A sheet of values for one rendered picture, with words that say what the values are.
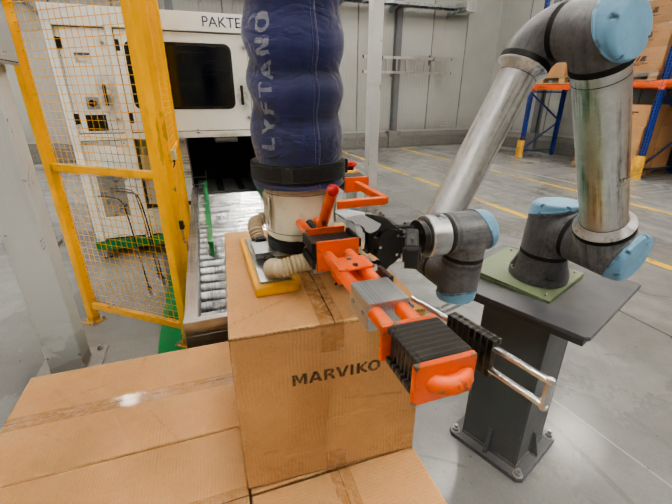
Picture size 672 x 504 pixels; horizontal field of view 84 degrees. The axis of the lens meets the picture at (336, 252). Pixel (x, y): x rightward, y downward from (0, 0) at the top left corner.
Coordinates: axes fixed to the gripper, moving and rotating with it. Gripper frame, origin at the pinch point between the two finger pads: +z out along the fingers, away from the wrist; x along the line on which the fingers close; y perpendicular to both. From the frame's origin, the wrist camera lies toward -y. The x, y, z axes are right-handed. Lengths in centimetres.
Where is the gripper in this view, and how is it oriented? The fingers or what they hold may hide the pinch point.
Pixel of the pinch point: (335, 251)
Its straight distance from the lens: 71.3
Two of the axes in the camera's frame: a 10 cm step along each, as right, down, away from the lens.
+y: -3.3, -3.6, 8.7
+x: 0.0, -9.2, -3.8
